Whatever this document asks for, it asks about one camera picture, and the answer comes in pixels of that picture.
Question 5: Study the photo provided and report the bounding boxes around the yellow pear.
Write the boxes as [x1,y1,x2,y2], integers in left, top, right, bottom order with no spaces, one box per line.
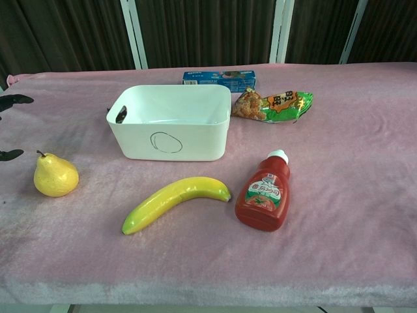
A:
[33,150,80,198]

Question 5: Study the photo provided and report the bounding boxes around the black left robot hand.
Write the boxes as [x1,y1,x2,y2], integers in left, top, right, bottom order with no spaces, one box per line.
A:
[0,93,35,162]

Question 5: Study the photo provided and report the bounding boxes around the white plastic bin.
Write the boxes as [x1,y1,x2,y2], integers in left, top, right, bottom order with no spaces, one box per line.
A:
[106,84,233,162]

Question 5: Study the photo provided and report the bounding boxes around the yellow banana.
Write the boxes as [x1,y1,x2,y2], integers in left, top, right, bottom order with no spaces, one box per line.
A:
[121,176,233,235]

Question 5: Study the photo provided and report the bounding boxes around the pink fleece blanket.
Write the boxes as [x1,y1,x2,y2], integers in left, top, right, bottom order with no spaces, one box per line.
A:
[0,61,417,308]

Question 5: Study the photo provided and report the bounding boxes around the green snack bag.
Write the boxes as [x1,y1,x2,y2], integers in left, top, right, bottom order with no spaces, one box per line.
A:
[231,87,314,125]

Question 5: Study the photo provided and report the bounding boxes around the white metal frame post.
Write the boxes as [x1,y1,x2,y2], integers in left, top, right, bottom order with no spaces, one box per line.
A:
[268,0,295,65]
[119,0,149,70]
[338,0,370,65]

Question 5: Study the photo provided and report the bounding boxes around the blue cookie box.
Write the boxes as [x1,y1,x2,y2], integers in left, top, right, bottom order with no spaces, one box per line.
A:
[182,70,257,93]

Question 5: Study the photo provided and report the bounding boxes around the dark pleated curtain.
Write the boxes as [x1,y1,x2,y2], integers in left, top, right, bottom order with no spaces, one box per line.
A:
[0,0,417,91]

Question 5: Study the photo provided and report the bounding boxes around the red ketchup bottle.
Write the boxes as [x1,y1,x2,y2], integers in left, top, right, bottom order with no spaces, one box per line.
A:
[234,149,291,233]

